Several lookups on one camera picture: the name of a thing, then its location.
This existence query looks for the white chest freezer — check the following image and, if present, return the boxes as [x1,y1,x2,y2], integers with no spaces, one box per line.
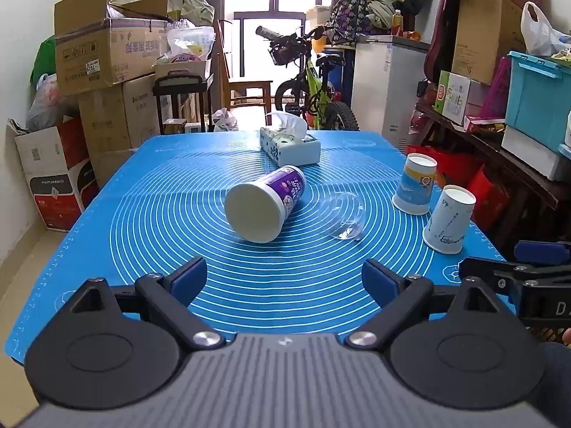
[352,35,431,149]

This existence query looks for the teal storage bin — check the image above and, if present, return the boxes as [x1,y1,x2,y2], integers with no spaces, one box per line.
[504,51,571,144]

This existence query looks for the red and white cardboard box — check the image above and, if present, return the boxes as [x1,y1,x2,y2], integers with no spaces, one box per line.
[6,117,101,233]

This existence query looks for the clear plastic cup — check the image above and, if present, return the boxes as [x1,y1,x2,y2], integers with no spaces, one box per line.
[329,191,367,241]

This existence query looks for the white foam box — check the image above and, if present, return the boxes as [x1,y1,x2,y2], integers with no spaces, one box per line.
[501,125,571,182]

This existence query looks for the flat white box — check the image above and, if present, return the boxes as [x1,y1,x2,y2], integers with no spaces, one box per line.
[153,58,213,83]

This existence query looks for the crumpled white plastic bag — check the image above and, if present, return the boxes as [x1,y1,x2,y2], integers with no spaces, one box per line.
[211,107,240,133]

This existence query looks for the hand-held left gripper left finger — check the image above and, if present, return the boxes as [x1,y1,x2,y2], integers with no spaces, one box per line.
[67,256,226,352]

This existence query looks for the white and green carton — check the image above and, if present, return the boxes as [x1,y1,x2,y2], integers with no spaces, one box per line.
[433,70,490,126]

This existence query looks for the brown printed cardboard box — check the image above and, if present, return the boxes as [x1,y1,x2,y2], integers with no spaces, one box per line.
[78,73,162,153]

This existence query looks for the pink plastic basket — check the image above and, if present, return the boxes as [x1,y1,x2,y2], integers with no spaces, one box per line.
[481,56,512,119]

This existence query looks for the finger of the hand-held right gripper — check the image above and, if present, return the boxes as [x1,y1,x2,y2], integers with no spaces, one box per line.
[513,240,571,266]
[459,256,541,297]

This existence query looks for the large open cardboard box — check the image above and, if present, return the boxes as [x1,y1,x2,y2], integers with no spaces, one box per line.
[54,0,173,97]

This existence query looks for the blue silicone mat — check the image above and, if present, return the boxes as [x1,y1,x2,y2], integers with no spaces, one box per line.
[4,130,509,357]

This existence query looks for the patterned tissue box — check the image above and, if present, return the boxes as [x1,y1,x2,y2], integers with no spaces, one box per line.
[259,112,322,168]

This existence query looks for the green bag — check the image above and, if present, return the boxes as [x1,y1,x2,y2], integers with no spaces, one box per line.
[30,37,57,91]

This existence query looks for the grey plastic bag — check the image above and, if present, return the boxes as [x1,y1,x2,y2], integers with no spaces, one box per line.
[26,73,82,133]

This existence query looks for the maroon instrument case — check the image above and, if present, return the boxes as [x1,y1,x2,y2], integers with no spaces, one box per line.
[423,0,467,85]

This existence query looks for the floral bag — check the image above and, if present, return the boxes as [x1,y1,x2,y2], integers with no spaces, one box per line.
[329,0,372,46]

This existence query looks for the purple and white cup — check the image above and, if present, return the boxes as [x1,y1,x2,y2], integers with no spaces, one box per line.
[224,165,307,244]

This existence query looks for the green bicycle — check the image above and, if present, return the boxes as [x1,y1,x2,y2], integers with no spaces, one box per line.
[255,24,360,133]

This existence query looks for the dark wooden side table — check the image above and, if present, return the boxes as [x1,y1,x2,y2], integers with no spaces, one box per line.
[414,102,571,255]

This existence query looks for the wooden chair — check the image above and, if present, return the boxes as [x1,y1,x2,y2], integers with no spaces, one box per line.
[216,20,274,114]

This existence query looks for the white knotted plastic bag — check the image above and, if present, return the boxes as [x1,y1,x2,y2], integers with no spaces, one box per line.
[520,2,571,57]

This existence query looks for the black cart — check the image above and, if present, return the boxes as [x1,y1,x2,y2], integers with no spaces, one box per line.
[152,72,215,135]

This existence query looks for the red bags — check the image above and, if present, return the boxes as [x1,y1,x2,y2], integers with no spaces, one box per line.
[405,143,510,233]

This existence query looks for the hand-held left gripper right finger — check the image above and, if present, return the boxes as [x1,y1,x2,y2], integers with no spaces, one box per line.
[345,259,506,350]

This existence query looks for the white printed paper cup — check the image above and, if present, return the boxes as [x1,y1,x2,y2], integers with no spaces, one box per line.
[422,184,477,255]

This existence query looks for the tall brown cardboard box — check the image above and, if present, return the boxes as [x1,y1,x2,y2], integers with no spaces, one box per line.
[451,0,528,86]

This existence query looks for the blue and white paper cup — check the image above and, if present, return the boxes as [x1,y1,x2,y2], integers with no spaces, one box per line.
[392,153,438,215]

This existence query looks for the clear bag of packets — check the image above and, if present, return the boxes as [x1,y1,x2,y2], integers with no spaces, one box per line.
[165,20,216,64]

